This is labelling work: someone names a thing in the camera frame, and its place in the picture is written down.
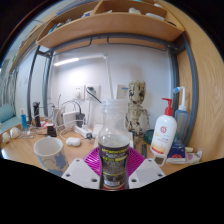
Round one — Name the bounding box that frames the white charger block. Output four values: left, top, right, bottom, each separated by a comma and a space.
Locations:
62, 110, 79, 129

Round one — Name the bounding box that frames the wooden wardrobe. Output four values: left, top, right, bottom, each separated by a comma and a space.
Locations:
156, 0, 224, 161

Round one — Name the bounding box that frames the white desk lamp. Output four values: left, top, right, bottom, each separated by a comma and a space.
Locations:
53, 53, 114, 101

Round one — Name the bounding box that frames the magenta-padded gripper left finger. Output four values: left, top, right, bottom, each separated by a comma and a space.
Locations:
61, 146, 102, 190

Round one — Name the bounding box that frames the wooden overhead bed rail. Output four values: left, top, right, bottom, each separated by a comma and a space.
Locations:
8, 0, 98, 73

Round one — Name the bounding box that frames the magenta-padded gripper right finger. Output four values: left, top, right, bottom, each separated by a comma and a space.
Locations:
126, 146, 166, 190

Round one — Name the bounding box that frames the black electric shaver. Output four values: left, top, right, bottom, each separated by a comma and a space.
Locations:
32, 101, 42, 128

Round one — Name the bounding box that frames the bed with teal pillow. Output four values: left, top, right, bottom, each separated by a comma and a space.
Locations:
0, 103, 21, 134

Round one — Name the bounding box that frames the white squeeze tube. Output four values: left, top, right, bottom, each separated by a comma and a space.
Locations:
184, 148, 204, 164

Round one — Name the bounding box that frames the white mug with blue print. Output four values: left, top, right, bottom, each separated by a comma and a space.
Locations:
33, 136, 70, 178

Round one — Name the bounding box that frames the white pump bottle red top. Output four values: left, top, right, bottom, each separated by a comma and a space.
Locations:
149, 97, 178, 167

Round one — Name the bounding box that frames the clear plastic drink bottle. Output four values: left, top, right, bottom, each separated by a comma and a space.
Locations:
97, 98, 131, 192

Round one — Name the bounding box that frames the blue tube white cap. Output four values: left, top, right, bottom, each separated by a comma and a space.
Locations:
19, 107, 29, 131

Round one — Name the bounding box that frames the blue spray bottle white nozzle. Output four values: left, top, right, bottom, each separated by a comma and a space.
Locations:
172, 86, 189, 148

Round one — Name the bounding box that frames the small white oval case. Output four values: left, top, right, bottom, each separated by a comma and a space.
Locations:
65, 136, 82, 147

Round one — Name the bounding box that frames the white power strip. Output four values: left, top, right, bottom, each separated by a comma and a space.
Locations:
73, 124, 94, 139

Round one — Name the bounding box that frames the white round roll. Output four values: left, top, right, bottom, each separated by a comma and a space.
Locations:
9, 127, 20, 139
1, 131, 11, 144

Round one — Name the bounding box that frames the wooden shelf unit with items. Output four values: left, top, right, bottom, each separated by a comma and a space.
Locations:
35, 0, 185, 51

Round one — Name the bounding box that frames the small blue box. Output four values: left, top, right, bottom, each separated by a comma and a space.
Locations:
166, 141, 187, 164

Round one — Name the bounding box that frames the tree creature figurine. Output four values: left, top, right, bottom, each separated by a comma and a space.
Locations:
125, 80, 151, 141

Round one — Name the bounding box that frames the grey metal desk frame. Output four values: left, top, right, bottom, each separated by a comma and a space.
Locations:
26, 33, 199, 146

